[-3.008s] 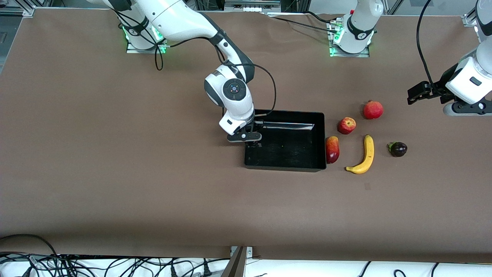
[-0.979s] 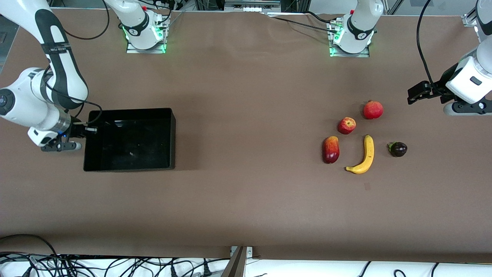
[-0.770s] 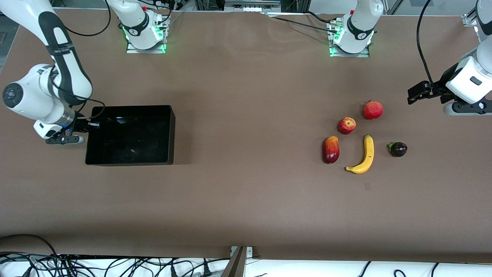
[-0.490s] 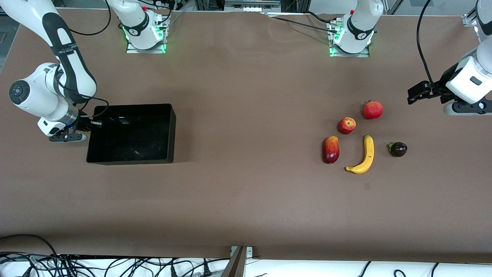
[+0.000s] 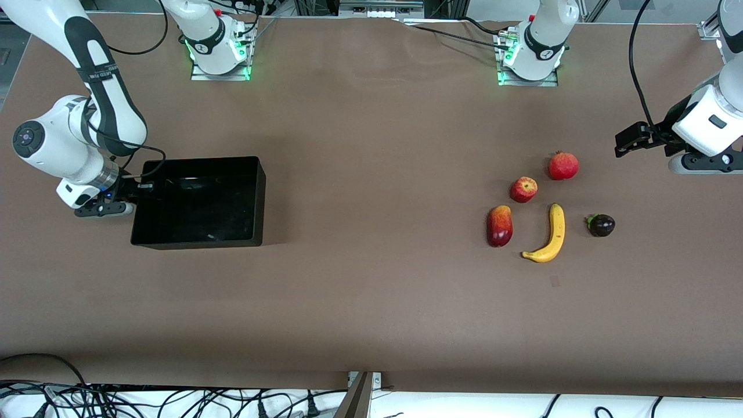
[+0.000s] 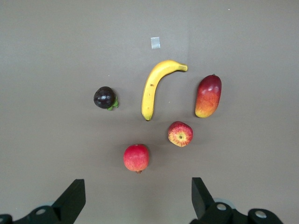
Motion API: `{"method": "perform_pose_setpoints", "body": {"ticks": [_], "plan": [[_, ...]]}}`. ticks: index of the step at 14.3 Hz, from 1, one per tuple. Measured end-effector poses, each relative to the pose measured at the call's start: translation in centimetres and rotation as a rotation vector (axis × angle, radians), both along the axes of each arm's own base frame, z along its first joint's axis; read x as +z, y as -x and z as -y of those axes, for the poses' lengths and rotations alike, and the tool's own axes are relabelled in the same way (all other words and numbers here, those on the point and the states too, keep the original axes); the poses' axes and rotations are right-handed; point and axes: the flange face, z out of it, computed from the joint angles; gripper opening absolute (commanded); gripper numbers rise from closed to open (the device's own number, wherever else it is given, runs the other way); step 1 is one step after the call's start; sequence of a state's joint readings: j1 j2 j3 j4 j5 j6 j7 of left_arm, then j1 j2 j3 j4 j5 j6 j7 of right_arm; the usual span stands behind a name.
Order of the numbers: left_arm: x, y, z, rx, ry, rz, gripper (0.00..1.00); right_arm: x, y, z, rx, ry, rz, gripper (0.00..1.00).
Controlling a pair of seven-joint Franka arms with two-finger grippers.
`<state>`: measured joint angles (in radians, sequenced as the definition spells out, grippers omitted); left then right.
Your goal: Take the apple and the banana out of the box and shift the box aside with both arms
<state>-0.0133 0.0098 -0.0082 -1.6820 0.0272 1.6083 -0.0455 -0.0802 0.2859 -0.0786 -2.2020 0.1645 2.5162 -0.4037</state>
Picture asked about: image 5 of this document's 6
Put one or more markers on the black plastic box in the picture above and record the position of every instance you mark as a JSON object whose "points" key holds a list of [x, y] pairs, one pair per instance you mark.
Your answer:
{"points": [[197, 203]]}

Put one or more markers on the red pomegranate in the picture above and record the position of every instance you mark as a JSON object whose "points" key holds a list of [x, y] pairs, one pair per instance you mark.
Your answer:
{"points": [[563, 166]]}

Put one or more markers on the small metal bracket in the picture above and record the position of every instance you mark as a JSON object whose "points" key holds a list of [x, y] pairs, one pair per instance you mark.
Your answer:
{"points": [[377, 380]]}

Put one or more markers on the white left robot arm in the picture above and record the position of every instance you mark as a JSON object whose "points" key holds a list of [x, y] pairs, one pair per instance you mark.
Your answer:
{"points": [[545, 35]]}

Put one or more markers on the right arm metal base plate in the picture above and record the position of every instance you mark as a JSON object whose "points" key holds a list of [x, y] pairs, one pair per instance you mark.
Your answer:
{"points": [[200, 76]]}

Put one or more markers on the red apple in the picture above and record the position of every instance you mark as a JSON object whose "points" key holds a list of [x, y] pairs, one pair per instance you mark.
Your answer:
{"points": [[523, 190]]}

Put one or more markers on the aluminium frame profile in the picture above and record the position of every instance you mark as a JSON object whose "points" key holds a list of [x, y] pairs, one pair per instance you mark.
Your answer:
{"points": [[380, 8]]}

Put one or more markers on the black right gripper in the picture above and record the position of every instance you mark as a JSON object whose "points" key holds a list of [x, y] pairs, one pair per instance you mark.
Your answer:
{"points": [[126, 187]]}

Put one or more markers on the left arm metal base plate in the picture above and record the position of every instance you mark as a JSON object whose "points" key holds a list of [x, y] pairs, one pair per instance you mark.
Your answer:
{"points": [[548, 83]]}

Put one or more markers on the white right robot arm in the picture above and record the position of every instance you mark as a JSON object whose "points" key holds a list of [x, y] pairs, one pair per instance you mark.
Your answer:
{"points": [[64, 151]]}

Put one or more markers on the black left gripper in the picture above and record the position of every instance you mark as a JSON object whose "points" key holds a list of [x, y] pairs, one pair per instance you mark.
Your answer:
{"points": [[660, 136]]}

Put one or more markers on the red yellow mango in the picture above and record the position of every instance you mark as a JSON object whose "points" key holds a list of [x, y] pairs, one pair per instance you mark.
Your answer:
{"points": [[500, 226]]}

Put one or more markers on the black power plug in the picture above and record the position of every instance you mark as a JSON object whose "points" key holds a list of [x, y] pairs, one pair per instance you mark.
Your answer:
{"points": [[261, 409], [313, 406]]}

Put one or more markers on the metal corner bracket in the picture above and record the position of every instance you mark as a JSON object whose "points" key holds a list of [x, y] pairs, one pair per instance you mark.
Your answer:
{"points": [[709, 29]]}

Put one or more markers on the yellow banana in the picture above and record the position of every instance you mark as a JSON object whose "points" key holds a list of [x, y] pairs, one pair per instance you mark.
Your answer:
{"points": [[556, 232]]}

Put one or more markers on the grey metal bar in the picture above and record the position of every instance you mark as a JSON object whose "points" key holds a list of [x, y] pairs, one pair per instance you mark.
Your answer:
{"points": [[355, 400]]}

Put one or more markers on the dark purple eggplant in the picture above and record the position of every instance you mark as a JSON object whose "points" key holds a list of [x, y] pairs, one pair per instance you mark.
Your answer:
{"points": [[602, 225]]}

